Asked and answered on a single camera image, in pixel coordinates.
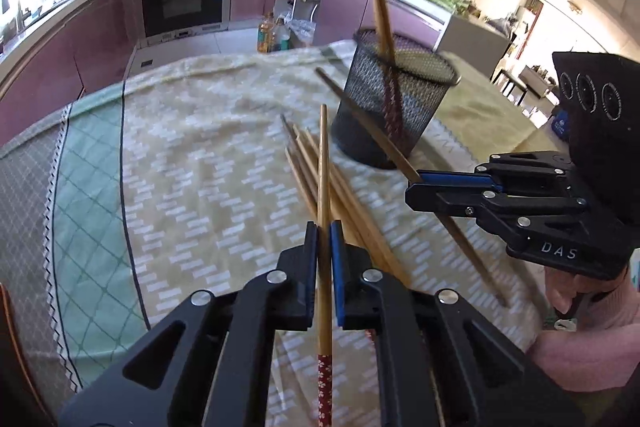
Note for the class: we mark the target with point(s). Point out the person's right hand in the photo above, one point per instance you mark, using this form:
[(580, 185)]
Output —
[(560, 292)]

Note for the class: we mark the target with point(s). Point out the black built-in oven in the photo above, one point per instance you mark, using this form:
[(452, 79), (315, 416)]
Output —
[(180, 2)]

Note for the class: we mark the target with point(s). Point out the yellow cooking oil bottle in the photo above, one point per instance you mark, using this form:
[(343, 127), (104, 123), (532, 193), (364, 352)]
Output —
[(266, 34)]

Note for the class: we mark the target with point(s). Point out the black mesh utensil holder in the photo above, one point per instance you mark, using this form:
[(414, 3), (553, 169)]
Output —
[(370, 97)]

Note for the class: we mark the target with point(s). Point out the round ceiling lamp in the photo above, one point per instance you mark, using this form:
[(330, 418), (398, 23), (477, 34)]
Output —
[(574, 4)]

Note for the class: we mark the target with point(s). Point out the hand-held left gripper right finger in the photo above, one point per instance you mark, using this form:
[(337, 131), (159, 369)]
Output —
[(336, 267)]

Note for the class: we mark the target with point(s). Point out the black stool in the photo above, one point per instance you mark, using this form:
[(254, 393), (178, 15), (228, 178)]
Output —
[(512, 82)]

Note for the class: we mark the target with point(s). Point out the beige green patterned tablecloth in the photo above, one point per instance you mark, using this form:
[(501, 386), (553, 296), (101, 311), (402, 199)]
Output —
[(200, 187)]

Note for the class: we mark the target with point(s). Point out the plain yellow-green tablecloth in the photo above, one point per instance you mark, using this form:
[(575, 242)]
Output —
[(480, 112)]

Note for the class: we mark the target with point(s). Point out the person's right forearm pink sleeve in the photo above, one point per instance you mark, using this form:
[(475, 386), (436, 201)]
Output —
[(590, 357)]

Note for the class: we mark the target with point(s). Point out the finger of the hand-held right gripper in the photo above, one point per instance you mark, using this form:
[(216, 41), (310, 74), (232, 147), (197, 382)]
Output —
[(450, 178), (440, 198)]

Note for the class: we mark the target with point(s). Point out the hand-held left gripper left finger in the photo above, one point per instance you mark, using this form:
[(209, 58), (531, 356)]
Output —
[(314, 257)]

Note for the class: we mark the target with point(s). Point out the purple kitchen cabinets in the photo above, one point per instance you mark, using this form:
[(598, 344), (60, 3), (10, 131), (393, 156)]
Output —
[(65, 57)]

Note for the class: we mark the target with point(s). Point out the blue bag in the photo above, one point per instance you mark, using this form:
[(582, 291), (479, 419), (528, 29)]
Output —
[(560, 124)]

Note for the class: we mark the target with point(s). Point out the brown wooden chair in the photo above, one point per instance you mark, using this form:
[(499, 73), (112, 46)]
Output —
[(15, 357)]

